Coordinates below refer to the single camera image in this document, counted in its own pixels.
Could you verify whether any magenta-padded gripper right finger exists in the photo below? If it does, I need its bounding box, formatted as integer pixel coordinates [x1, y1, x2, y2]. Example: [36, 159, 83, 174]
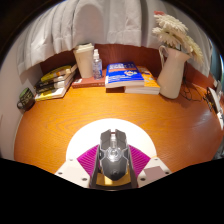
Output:
[128, 144, 173, 189]

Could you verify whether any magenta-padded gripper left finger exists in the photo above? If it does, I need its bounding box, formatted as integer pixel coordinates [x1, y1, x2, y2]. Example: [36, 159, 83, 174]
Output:
[54, 144, 101, 189]

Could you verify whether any grey and black computer mouse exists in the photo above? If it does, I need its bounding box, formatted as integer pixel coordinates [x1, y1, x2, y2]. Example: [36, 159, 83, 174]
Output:
[97, 128, 130, 182]

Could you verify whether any white yellow black mouse pad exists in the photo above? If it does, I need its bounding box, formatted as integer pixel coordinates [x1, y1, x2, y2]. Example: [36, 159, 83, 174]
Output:
[65, 118, 158, 188]

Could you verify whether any yellow and white book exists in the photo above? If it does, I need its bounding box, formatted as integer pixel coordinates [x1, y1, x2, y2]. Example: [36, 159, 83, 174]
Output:
[34, 83, 73, 102]

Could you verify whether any white paper sheet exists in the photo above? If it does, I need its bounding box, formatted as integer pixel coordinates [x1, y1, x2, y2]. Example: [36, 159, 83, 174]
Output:
[216, 111, 224, 129]

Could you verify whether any green and black mug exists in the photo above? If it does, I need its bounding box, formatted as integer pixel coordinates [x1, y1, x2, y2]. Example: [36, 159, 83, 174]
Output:
[16, 87, 36, 112]

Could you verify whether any orange and yellow book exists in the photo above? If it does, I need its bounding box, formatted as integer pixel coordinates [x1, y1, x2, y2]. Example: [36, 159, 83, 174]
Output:
[124, 65, 161, 95]

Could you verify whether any red-brown book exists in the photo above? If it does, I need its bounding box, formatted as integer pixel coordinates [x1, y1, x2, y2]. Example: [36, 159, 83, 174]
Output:
[71, 69, 108, 89]

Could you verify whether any silver laptop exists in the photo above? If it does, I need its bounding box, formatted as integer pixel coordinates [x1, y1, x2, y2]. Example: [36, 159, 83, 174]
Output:
[206, 86, 223, 114]

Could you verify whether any white ceramic vase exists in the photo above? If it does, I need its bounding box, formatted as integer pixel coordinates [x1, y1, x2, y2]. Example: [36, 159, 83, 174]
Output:
[156, 44, 191, 100]

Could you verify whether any blue book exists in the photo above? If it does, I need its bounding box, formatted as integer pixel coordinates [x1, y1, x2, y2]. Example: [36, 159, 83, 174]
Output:
[104, 62, 146, 89]

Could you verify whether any clear sanitizer bottle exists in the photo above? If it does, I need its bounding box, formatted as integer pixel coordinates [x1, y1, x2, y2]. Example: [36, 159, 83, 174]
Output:
[91, 48, 104, 80]

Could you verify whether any cream travel tumbler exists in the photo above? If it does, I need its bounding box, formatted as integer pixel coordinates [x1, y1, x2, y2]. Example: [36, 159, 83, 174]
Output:
[73, 42, 95, 80]

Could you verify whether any white curtain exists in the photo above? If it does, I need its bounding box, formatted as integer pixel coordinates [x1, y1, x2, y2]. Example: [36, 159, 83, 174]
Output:
[16, 0, 214, 76]

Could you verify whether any black cable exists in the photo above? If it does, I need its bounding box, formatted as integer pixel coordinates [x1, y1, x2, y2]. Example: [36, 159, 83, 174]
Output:
[179, 78, 214, 108]

